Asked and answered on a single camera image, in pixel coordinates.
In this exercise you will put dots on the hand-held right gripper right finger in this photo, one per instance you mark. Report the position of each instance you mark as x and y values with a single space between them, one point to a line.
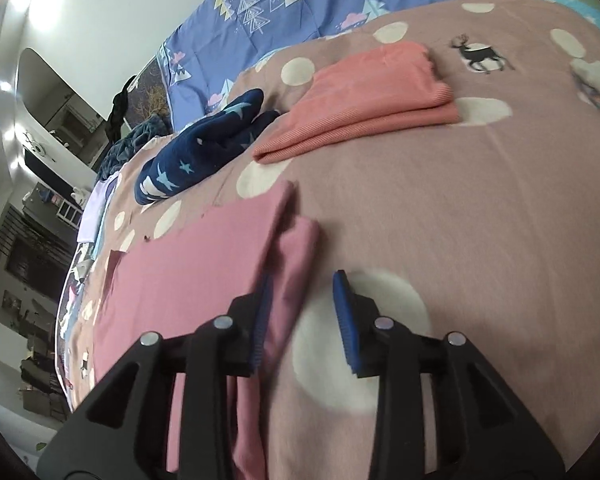
344 317

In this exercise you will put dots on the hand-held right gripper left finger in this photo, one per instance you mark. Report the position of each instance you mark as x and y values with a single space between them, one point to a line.
263 312

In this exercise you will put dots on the pink long-sleeve shirt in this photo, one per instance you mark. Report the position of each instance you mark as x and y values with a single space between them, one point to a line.
195 270

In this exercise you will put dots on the pink polka-dot bed cover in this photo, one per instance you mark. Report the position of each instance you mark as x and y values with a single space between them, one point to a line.
430 200

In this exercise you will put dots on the navy star-print fleece garment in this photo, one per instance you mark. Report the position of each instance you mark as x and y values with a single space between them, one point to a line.
200 155

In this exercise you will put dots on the lilac folded cloth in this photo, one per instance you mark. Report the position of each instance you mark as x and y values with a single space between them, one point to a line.
96 210

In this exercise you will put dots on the dark teal fleece blanket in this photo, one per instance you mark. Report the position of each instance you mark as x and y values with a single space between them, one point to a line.
130 147

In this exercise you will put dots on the salmon folded garment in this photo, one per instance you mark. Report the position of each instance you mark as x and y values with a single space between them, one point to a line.
365 100

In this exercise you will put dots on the dark tree-print bed sheet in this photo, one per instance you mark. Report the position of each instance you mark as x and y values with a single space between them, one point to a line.
152 90

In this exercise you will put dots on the black garment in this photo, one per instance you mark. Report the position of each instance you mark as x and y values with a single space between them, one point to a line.
119 107

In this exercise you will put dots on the blue tree-print sheet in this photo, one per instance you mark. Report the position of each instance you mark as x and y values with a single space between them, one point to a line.
330 0

